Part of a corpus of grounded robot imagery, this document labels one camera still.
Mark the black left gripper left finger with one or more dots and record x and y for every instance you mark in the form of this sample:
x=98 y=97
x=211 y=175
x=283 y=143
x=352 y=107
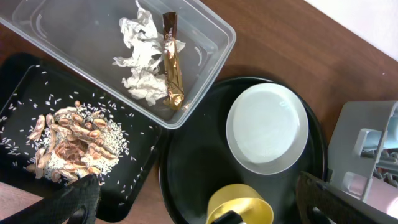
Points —
x=75 y=203

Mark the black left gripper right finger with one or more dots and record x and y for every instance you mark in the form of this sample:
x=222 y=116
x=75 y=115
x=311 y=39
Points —
x=319 y=202

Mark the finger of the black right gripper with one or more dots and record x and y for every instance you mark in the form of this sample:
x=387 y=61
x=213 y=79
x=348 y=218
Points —
x=229 y=217

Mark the yellow bowl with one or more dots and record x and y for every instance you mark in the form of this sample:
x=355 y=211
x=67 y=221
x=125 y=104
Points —
x=241 y=199

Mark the food scraps and rice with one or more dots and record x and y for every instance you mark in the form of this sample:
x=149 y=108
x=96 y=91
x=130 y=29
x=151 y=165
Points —
x=75 y=141

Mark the grey round plate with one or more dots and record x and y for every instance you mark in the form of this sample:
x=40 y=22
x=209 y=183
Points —
x=267 y=128

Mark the white paper napkin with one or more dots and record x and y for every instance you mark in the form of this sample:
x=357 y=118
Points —
x=147 y=44

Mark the gold foil wrapper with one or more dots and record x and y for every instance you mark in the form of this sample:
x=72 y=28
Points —
x=171 y=62

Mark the pink plastic cup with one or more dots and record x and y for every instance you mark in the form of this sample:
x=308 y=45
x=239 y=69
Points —
x=381 y=195

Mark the grey dishwasher rack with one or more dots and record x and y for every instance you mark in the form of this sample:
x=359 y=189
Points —
x=364 y=142

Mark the clear plastic waste bin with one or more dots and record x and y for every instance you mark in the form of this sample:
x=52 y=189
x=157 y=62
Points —
x=85 y=36

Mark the round black serving tray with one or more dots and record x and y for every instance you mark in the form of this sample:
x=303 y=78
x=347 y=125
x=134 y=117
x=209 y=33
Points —
x=198 y=161

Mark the black rectangular tray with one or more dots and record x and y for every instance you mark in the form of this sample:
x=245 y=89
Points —
x=130 y=191

